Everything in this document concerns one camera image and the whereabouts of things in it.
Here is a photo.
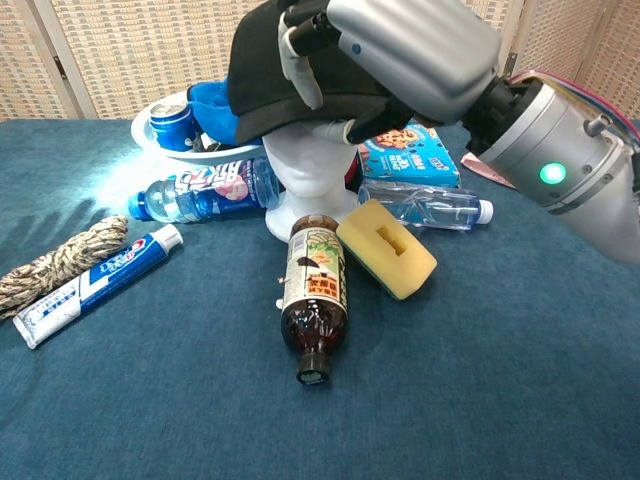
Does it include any braided rope bundle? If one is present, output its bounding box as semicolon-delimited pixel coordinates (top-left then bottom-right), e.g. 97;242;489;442
0;213;130;322

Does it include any white foam mannequin head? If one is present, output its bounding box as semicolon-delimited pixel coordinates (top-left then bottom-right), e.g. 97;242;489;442
262;118;359;246

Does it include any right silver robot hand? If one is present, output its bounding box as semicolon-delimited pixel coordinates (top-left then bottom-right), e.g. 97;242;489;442
277;0;502;145

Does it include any blue chocolate chip cookie box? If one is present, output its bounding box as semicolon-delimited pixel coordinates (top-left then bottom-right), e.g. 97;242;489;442
356;123;462;190

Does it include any brown tea bottle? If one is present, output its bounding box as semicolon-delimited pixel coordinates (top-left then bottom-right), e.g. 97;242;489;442
275;214;350;387

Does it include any blue label drink bottle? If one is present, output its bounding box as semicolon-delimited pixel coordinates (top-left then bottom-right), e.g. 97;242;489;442
126;157;282;225

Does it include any pink wet wipes pack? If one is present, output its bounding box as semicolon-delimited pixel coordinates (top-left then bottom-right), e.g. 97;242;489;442
459;151;517;191

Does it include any black baseball cap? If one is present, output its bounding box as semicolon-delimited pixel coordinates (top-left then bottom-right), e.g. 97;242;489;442
227;0;401;147

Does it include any blue white toothpaste tube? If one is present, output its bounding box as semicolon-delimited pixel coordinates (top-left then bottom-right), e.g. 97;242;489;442
12;223;185;350

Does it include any blue soda can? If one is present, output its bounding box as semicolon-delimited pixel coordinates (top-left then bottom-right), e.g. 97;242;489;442
149;102;199;153

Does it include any blue cloth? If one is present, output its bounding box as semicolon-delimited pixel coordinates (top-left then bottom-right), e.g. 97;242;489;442
187;79;242;147

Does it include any yellow sponge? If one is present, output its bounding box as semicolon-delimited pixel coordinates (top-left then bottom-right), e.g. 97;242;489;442
335;198;439;302

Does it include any teal tablecloth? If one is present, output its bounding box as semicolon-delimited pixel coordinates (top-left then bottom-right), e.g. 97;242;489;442
0;118;640;480

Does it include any woven folding screen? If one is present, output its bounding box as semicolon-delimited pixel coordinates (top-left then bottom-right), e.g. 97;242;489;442
0;0;640;122

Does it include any white plastic basin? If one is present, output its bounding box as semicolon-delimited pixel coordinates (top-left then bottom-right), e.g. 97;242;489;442
130;91;267;163

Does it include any clear water bottle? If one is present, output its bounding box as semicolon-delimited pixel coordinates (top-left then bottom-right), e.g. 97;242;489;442
357;180;495;234

